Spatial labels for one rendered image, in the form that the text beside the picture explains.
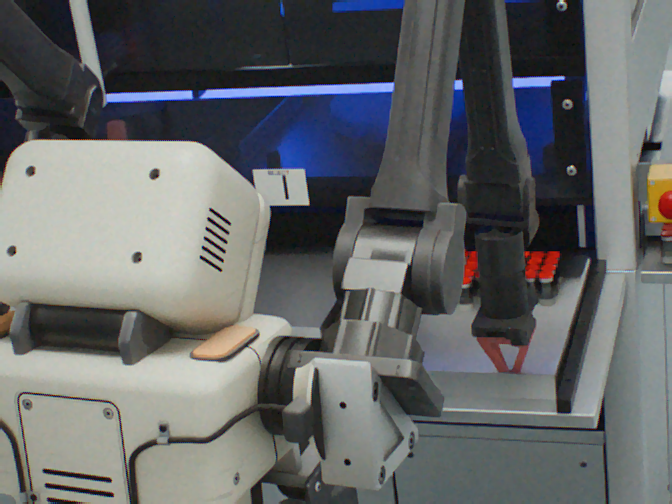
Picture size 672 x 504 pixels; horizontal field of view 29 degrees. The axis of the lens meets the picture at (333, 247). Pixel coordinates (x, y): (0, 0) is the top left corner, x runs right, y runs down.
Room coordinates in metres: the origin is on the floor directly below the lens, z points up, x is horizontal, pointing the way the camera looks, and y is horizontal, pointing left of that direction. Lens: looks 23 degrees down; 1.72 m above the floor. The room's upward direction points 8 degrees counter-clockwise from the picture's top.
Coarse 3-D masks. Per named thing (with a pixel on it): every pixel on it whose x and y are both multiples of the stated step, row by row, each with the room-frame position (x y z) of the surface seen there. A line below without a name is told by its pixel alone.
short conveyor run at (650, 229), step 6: (642, 210) 1.82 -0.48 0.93; (642, 216) 1.80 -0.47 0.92; (642, 222) 1.80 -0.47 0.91; (648, 222) 1.80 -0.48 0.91; (642, 228) 1.80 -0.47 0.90; (648, 228) 1.80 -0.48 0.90; (654, 228) 1.80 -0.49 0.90; (660, 228) 1.79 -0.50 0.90; (642, 234) 1.80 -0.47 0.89; (648, 234) 1.80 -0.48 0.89; (654, 234) 1.80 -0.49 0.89; (660, 234) 1.79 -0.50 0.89; (642, 240) 1.80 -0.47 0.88; (648, 240) 1.80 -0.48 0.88; (654, 240) 1.80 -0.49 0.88; (660, 240) 1.79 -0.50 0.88
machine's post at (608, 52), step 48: (624, 0) 1.70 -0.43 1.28; (624, 48) 1.70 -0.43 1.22; (624, 96) 1.70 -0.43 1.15; (624, 144) 1.70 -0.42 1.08; (624, 192) 1.70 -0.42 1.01; (624, 240) 1.71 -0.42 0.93; (624, 336) 1.71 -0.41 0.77; (624, 384) 1.71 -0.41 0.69; (624, 432) 1.71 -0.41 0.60; (624, 480) 1.71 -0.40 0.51
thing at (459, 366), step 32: (576, 288) 1.67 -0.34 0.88; (448, 320) 1.63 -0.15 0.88; (544, 320) 1.59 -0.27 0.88; (576, 320) 1.55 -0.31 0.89; (448, 352) 1.53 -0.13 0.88; (480, 352) 1.52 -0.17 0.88; (512, 352) 1.51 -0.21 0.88; (544, 352) 1.50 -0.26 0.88; (448, 384) 1.42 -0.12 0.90; (480, 384) 1.41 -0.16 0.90; (512, 384) 1.40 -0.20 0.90; (544, 384) 1.38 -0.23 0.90
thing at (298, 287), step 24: (264, 264) 1.91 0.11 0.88; (288, 264) 1.90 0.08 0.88; (312, 264) 1.89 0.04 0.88; (264, 288) 1.82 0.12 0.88; (288, 288) 1.81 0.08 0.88; (312, 288) 1.80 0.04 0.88; (264, 312) 1.73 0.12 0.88; (288, 312) 1.72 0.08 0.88; (312, 312) 1.71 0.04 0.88; (336, 312) 1.67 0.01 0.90; (312, 336) 1.60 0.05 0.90
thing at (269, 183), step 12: (264, 180) 1.89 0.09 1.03; (276, 180) 1.88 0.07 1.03; (288, 180) 1.88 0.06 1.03; (300, 180) 1.87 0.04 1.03; (264, 192) 1.89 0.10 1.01; (276, 192) 1.88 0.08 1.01; (300, 192) 1.87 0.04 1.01; (276, 204) 1.89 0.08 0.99; (288, 204) 1.88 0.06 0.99; (300, 204) 1.87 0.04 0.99
